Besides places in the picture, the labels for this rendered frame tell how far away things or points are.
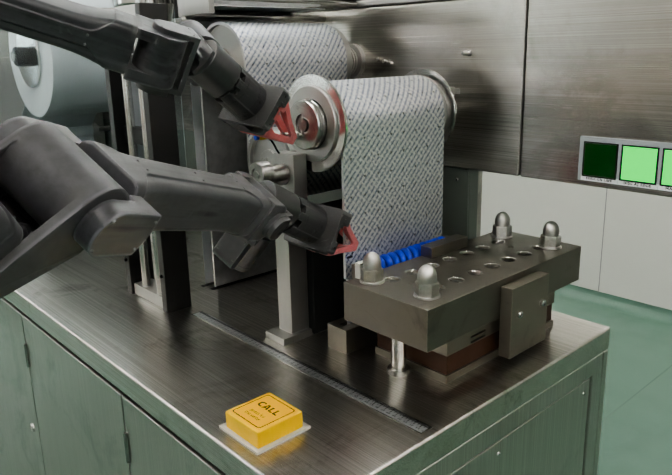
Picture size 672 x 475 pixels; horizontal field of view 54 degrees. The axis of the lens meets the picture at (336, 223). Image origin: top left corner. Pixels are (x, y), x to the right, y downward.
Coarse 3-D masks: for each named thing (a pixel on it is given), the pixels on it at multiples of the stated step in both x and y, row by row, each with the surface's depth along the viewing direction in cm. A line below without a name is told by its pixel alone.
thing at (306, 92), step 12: (300, 96) 101; (312, 96) 99; (324, 96) 97; (324, 108) 98; (444, 108) 113; (336, 120) 97; (444, 120) 114; (336, 132) 97; (324, 144) 99; (312, 156) 102; (324, 156) 100
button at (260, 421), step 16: (256, 400) 85; (272, 400) 85; (240, 416) 82; (256, 416) 82; (272, 416) 82; (288, 416) 82; (240, 432) 81; (256, 432) 78; (272, 432) 80; (288, 432) 82
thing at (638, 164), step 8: (624, 152) 99; (632, 152) 98; (640, 152) 97; (648, 152) 97; (656, 152) 96; (624, 160) 99; (632, 160) 98; (640, 160) 98; (648, 160) 97; (656, 160) 96; (624, 168) 100; (632, 168) 99; (640, 168) 98; (648, 168) 97; (624, 176) 100; (632, 176) 99; (640, 176) 98; (648, 176) 97
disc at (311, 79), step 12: (300, 84) 101; (312, 84) 99; (324, 84) 97; (336, 96) 96; (336, 108) 96; (288, 144) 106; (336, 144) 98; (336, 156) 98; (312, 168) 103; (324, 168) 101
